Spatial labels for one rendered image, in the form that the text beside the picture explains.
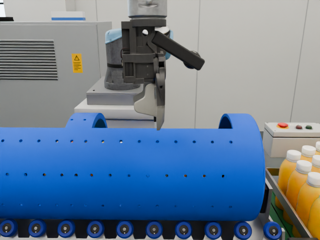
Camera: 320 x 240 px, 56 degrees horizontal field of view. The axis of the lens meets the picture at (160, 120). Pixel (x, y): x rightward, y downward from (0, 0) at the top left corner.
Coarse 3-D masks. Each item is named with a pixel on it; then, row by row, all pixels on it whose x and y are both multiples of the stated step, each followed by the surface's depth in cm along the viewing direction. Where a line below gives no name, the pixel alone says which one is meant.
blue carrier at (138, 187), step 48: (0, 144) 69; (48, 144) 69; (96, 144) 69; (144, 144) 69; (192, 144) 69; (240, 144) 69; (0, 192) 69; (48, 192) 68; (96, 192) 68; (144, 192) 68; (192, 192) 68; (240, 192) 68
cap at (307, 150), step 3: (303, 147) 93; (306, 147) 94; (309, 147) 94; (312, 147) 94; (303, 150) 93; (306, 150) 92; (309, 150) 92; (312, 150) 91; (315, 150) 92; (303, 153) 93; (306, 153) 92; (309, 153) 92; (312, 153) 92
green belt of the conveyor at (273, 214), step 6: (270, 204) 97; (270, 210) 94; (276, 210) 94; (282, 210) 94; (270, 216) 92; (276, 216) 91; (282, 216) 91; (276, 222) 89; (282, 222) 88; (288, 228) 86; (288, 234) 83
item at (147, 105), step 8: (152, 88) 58; (144, 96) 58; (152, 96) 58; (136, 104) 57; (144, 104) 58; (152, 104) 58; (144, 112) 58; (152, 112) 58; (160, 112) 57; (160, 120) 58; (160, 128) 60
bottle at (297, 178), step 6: (294, 174) 84; (300, 174) 83; (306, 174) 83; (288, 180) 86; (294, 180) 84; (300, 180) 82; (288, 186) 86; (294, 186) 84; (300, 186) 82; (288, 192) 86; (294, 192) 84; (288, 198) 86; (294, 198) 84; (294, 204) 85; (288, 216) 87; (288, 222) 87
